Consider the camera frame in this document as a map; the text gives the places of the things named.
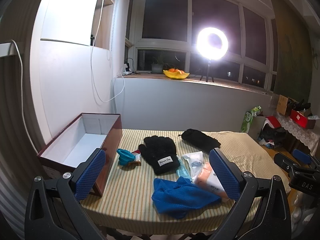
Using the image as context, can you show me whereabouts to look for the striped yellow tablecloth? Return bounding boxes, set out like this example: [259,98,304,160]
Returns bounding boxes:
[80,128,291,235]

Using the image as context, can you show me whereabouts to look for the white hanging cable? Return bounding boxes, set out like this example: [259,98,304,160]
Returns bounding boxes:
[88,0,126,104]

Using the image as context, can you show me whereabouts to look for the small snack wrapper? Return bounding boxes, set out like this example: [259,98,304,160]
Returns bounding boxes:
[129,150,141,166]

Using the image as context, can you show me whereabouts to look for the ring light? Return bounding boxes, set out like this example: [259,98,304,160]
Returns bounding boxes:
[195,27,229,61]

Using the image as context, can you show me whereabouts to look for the dark red cardboard box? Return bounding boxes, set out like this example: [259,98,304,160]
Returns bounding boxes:
[37,113,123,197]

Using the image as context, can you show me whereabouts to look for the black light tripod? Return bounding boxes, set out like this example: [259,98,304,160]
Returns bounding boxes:
[200,61,214,82]

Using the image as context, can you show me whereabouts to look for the black knit glove with label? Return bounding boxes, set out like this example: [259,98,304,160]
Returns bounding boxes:
[138,135,180,176]

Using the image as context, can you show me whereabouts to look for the white plastic packet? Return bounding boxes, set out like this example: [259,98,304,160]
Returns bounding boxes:
[182,151,204,180]

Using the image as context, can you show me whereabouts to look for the potted plant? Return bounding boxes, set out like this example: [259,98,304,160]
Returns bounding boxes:
[151,54,164,74]

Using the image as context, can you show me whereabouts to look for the teal collapsible cup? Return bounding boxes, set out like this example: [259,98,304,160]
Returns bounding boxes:
[117,148,136,166]

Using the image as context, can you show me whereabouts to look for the oranges in bowl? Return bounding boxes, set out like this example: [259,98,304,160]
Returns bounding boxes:
[168,68,185,74]

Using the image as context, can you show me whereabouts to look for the lace covered side table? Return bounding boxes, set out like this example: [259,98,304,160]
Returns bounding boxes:
[274,113,319,156]

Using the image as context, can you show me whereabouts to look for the blue microfiber cloth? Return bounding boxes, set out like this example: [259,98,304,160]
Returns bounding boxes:
[151,177,221,219]

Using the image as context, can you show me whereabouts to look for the brown cardboard box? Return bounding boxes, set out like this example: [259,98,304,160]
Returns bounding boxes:
[276,95,297,116]

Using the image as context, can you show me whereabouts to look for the red cloth pile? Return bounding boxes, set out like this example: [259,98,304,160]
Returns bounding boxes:
[263,116,281,129]

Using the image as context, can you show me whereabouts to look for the white cable on radiator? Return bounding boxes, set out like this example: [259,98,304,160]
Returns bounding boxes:
[10,39,38,153]

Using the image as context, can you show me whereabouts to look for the green white package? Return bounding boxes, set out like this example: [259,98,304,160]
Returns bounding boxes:
[240,106,262,133]

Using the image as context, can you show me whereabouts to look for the yellow fruit bowl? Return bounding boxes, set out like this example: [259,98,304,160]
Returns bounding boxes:
[163,70,189,80]

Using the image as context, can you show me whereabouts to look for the pink item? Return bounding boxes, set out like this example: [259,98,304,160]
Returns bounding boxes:
[194,162,229,201]

